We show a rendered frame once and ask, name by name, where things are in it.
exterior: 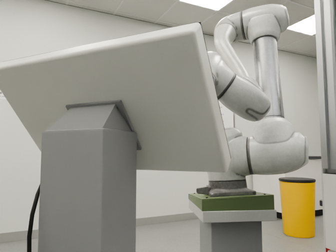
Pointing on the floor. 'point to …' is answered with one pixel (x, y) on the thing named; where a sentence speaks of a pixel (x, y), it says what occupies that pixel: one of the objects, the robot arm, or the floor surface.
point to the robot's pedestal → (232, 229)
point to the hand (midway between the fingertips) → (175, 130)
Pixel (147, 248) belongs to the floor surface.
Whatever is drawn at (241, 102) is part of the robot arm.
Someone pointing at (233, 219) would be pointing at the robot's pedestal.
